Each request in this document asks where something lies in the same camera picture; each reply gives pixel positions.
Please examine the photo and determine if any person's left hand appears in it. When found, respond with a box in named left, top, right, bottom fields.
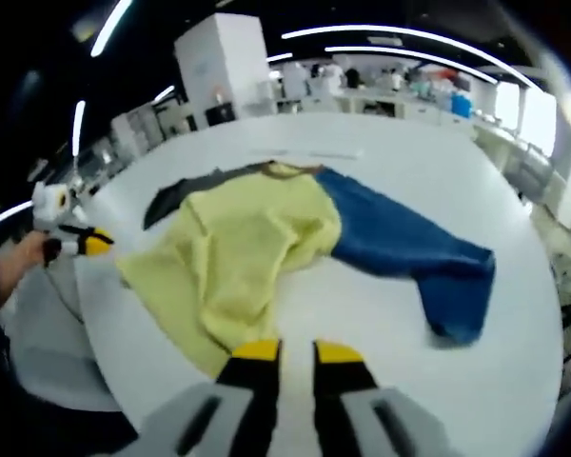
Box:
left=13, top=232, right=47, bottom=280

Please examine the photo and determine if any white lab counter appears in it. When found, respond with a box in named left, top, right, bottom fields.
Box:
left=335, top=89, right=477, bottom=129

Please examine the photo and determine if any long curved ceiling light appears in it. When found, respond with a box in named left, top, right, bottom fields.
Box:
left=281, top=24, right=539, bottom=89
left=324, top=46, right=499, bottom=87

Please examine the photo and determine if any blue box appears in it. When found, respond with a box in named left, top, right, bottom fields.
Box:
left=451, top=92, right=473, bottom=118

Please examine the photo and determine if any black box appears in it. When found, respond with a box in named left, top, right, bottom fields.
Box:
left=205, top=103, right=237, bottom=128

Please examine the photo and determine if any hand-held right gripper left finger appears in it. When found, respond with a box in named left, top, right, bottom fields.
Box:
left=137, top=338, right=285, bottom=457

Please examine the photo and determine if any yellow blue black garment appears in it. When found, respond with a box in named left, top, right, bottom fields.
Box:
left=116, top=161, right=497, bottom=377

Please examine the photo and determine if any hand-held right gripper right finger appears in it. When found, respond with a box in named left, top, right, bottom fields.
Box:
left=312, top=340, right=451, bottom=457

